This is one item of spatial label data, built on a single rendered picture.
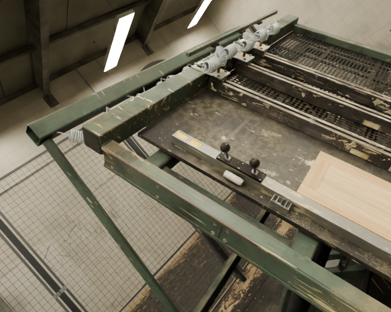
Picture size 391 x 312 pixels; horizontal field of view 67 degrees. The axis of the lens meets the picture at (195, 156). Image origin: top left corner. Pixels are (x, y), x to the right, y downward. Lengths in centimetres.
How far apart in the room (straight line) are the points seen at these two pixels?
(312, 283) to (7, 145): 555
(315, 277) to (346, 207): 37
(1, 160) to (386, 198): 554
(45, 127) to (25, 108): 459
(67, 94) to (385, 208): 582
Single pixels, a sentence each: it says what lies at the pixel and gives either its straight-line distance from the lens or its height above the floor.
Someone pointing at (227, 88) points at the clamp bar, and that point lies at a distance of 160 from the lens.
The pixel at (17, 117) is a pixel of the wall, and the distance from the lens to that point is 617.
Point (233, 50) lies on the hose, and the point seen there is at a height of 186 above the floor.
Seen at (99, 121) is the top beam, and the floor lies 192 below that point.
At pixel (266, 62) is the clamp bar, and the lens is 206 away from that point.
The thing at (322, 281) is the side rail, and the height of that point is 110.
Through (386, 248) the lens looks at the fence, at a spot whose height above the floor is 98.
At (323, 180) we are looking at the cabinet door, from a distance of 128.
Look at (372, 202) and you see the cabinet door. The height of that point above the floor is 102.
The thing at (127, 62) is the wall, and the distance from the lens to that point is 700.
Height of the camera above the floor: 164
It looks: 3 degrees down
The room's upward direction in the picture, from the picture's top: 39 degrees counter-clockwise
